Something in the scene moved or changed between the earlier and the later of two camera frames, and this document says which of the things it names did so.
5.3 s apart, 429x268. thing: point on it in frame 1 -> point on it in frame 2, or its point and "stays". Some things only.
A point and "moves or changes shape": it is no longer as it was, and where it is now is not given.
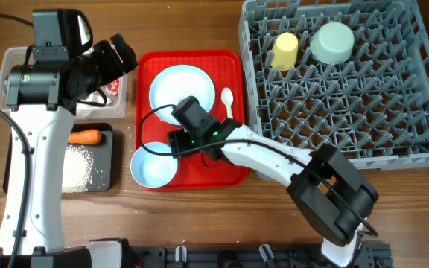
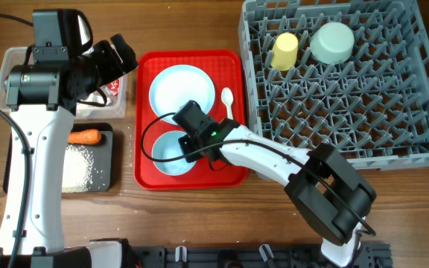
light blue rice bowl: (153, 171) moves or changes shape
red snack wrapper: (112, 88) stays
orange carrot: (84, 137) stays
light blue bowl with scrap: (332, 43) stays
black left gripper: (119, 54) stays
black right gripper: (176, 141) -> (185, 143)
